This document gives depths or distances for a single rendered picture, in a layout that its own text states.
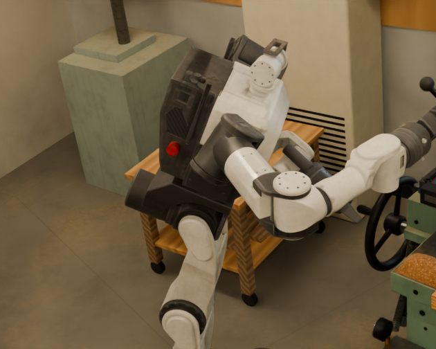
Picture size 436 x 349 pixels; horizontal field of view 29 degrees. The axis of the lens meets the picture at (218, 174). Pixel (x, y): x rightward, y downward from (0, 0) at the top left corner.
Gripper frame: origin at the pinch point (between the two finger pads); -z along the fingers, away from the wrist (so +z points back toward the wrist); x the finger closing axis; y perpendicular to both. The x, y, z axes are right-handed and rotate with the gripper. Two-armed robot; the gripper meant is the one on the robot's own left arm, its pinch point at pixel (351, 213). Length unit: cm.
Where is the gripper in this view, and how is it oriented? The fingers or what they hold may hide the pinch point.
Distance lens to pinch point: 247.7
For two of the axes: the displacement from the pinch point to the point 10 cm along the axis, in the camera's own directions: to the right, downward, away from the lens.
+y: 6.5, -7.4, -1.7
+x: -3.2, -0.7, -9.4
